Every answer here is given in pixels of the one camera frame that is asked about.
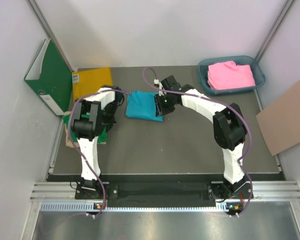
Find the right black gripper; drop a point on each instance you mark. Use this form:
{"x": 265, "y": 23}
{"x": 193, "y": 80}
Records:
{"x": 161, "y": 110}

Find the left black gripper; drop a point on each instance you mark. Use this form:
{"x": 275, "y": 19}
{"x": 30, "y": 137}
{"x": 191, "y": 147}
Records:
{"x": 108, "y": 122}

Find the teal t shirt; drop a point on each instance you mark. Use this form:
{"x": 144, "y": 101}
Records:
{"x": 141, "y": 105}

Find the green t shirt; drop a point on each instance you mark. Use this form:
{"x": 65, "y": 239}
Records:
{"x": 103, "y": 136}

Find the yellow folder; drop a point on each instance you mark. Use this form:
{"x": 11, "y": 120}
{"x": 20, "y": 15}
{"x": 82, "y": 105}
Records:
{"x": 90, "y": 81}

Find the beige cardboard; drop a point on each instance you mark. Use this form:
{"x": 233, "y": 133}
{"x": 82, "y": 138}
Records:
{"x": 68, "y": 142}

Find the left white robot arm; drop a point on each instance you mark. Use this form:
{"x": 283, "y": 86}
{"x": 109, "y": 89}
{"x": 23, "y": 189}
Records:
{"x": 91, "y": 115}

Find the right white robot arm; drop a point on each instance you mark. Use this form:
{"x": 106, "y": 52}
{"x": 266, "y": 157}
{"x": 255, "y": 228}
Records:
{"x": 229, "y": 131}

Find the blue plastic bin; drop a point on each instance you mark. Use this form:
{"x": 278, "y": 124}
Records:
{"x": 202, "y": 74}

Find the pink t shirt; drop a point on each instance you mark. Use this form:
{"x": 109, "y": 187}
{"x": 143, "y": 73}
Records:
{"x": 229, "y": 75}

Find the brown cardboard sheet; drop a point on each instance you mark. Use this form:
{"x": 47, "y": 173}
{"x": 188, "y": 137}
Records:
{"x": 279, "y": 122}

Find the green ring binder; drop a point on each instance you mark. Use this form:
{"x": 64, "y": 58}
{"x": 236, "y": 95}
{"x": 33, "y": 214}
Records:
{"x": 50, "y": 78}

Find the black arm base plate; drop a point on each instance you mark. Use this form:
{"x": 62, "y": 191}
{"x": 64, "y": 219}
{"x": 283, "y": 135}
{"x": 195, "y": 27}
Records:
{"x": 138, "y": 191}

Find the grey slotted cable duct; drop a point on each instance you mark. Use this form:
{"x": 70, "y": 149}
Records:
{"x": 93, "y": 207}

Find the aluminium frame rail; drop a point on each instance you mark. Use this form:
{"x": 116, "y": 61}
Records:
{"x": 267, "y": 191}

